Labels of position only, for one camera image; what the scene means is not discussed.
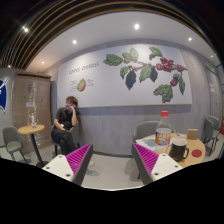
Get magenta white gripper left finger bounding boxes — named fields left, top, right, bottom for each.
left=43, top=144, right=93, bottom=186

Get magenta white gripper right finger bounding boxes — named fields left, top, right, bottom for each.
left=132, top=143, right=182, bottom=185

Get clear plastic water bottle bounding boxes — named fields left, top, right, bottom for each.
left=155, top=111, right=172, bottom=148

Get white paper on table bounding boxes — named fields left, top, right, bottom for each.
left=136, top=137, right=155, bottom=151

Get black mug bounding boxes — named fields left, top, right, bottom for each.
left=169, top=139, right=189, bottom=162

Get grey chair behind table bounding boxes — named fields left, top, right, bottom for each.
left=133, top=121, right=158, bottom=142

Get red round coaster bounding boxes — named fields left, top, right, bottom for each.
left=192, top=149, right=202, bottom=158

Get round wooden table right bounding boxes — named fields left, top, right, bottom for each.
left=137, top=133, right=206, bottom=168

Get seated person in black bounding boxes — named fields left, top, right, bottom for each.
left=51, top=96, right=78, bottom=155

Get small brown cardboard box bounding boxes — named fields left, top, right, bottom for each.
left=187, top=129, right=198, bottom=140

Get small round wooden table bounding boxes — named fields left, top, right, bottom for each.
left=18, top=125, right=48, bottom=168

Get small bottle on left table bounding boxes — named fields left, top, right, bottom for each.
left=30, top=114, right=36, bottom=128

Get grey chair far left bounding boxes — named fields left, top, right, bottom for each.
left=2, top=126, right=23, bottom=159

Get grey chair far right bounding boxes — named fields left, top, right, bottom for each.
left=203, top=115, right=220, bottom=151

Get wooden locker cabinet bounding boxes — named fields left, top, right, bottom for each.
left=12, top=74, right=51, bottom=150

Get coffee plant wall poster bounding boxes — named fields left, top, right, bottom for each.
left=57, top=44, right=192, bottom=108

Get blue white wall sign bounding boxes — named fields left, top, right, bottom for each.
left=0, top=78, right=9, bottom=112

